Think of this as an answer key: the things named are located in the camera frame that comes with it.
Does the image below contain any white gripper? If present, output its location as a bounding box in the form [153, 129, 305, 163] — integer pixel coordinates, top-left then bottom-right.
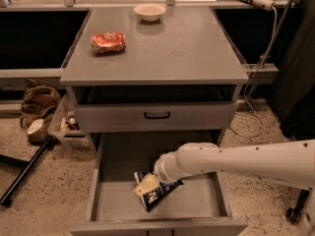
[134, 152, 180, 197]

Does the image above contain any blue chip bag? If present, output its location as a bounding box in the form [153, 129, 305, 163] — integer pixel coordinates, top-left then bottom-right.
[134, 171, 183, 211]

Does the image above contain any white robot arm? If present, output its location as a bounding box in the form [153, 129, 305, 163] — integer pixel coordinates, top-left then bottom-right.
[134, 140, 315, 236]

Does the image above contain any open middle drawer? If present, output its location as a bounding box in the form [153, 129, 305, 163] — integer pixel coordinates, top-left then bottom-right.
[71, 131, 248, 236]

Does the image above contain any grey drawer cabinet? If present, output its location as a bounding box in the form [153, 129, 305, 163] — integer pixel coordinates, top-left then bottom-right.
[60, 6, 249, 236]

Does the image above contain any orange chip bag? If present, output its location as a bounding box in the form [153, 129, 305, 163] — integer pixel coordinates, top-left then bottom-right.
[91, 31, 126, 54]

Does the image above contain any clear plastic bin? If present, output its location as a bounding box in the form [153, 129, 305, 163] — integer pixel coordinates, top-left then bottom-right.
[48, 94, 89, 148]

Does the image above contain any black metal stand leg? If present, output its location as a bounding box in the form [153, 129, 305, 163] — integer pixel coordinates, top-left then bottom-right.
[0, 137, 54, 207]

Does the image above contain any brown backpack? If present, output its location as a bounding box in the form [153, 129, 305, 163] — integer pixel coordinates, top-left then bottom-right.
[20, 79, 62, 145]

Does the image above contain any black office chair base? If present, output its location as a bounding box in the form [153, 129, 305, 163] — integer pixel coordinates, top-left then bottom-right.
[285, 190, 310, 224]

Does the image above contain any white bowl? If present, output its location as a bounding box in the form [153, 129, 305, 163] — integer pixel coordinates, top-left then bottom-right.
[134, 3, 166, 22]

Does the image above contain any top drawer with black handle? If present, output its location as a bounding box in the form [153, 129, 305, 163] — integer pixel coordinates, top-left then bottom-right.
[75, 102, 237, 133]

